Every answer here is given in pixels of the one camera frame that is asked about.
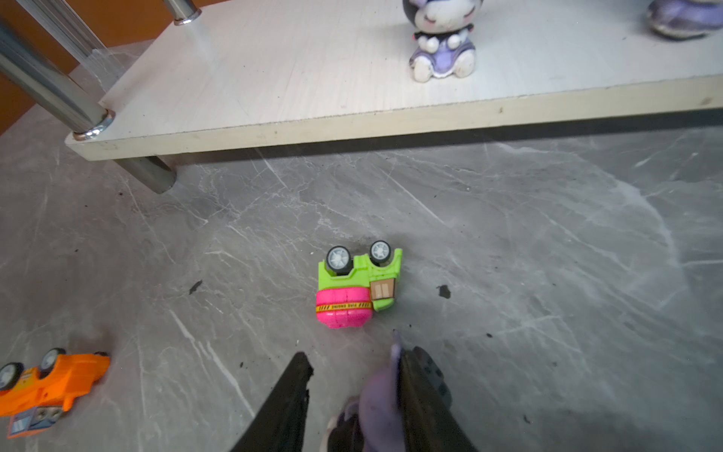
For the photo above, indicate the orange toy car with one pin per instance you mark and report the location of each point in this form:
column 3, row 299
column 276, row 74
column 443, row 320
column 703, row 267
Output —
column 35, row 398

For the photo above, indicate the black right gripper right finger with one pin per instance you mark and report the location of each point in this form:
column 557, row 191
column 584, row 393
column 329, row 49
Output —
column 425, row 404

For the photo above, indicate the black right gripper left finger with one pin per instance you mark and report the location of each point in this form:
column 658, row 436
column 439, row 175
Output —
column 279, row 426

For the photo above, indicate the green pink toy car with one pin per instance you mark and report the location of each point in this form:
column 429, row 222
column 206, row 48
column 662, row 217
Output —
column 352, row 288

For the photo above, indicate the black purple Kuromi figure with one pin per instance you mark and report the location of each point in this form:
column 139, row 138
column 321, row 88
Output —
column 684, row 19

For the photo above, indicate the purple black figure toy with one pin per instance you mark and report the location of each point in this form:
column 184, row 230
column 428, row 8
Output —
column 442, row 36

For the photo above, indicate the white two-tier shelf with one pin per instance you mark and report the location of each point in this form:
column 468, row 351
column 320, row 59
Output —
column 251, row 74

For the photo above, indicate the small purple figure toy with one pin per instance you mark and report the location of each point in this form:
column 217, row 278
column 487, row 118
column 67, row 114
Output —
column 372, row 421

